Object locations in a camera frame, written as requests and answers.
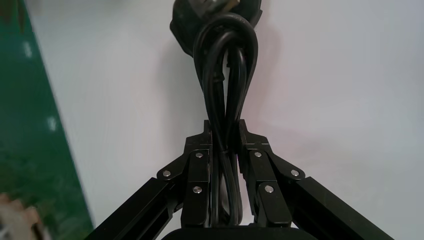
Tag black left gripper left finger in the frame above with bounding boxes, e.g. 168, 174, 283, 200
156, 119, 214, 228

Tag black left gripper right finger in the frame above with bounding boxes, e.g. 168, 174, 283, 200
237, 119, 306, 229

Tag black power cable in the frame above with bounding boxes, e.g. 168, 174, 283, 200
169, 0, 263, 228

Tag cardboard storage box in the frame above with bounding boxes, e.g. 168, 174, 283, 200
0, 193, 51, 240

